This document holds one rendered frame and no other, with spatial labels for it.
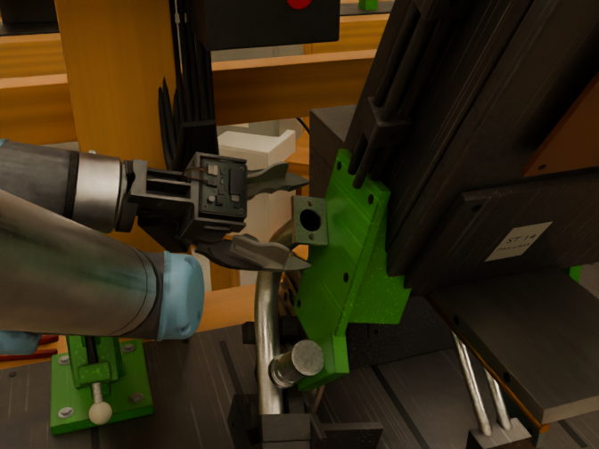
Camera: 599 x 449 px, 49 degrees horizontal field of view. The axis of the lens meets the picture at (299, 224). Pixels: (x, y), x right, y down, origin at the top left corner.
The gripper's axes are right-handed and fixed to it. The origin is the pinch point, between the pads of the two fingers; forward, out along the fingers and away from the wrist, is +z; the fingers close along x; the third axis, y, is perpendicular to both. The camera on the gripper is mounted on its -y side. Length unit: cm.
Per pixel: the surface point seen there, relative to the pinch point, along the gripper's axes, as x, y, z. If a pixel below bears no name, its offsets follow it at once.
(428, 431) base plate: -21.9, -11.8, 22.6
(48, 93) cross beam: 24.8, -25.2, -27.5
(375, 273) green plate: -6.8, 6.1, 5.9
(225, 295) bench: 2.5, -45.9, 5.1
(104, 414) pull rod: -19.2, -22.8, -16.8
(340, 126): 16.9, -6.0, 8.8
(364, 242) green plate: -4.8, 9.8, 2.7
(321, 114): 20.5, -9.9, 7.9
